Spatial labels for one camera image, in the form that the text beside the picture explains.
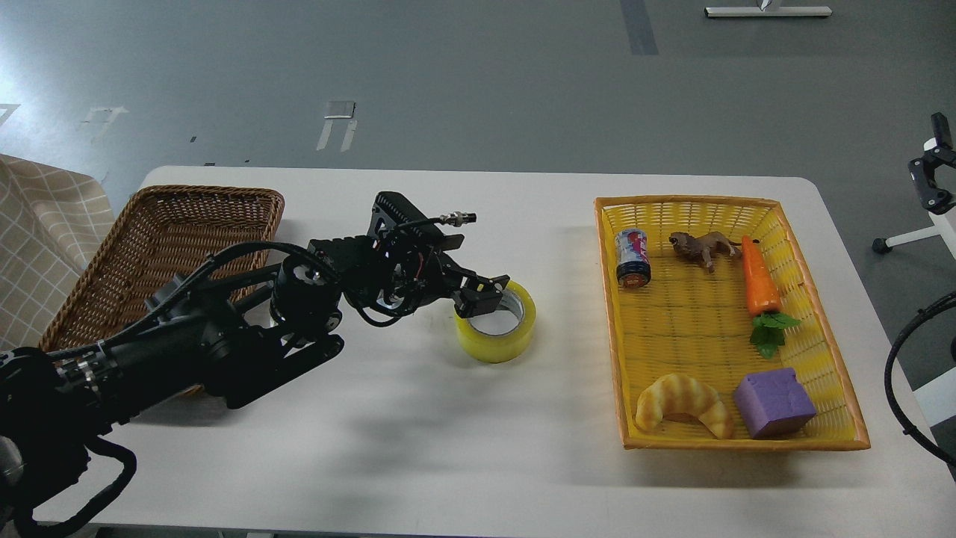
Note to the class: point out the orange toy carrot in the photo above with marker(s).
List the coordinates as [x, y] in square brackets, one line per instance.
[763, 302]

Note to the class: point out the yellow plastic basket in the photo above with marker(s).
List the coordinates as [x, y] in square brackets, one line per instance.
[693, 322]

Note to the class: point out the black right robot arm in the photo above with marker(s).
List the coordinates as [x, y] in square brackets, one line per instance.
[922, 170]

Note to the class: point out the yellow tape roll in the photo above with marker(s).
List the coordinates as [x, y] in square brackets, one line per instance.
[496, 348]

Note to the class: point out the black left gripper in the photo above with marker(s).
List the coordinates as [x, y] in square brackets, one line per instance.
[402, 275]

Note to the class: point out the white stand base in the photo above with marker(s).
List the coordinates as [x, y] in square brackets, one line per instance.
[768, 9]

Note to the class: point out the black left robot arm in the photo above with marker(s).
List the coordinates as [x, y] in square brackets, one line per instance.
[249, 319]

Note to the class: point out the purple foam block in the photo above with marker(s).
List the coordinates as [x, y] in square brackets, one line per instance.
[773, 403]

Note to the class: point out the brown wicker basket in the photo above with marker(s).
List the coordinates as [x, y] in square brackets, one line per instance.
[163, 232]

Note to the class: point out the beige checkered cloth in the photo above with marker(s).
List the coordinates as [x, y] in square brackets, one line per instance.
[52, 223]

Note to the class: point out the toy croissant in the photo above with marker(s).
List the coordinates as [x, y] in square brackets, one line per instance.
[681, 394]

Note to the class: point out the small drink can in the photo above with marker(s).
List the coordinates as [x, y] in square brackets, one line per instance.
[633, 266]

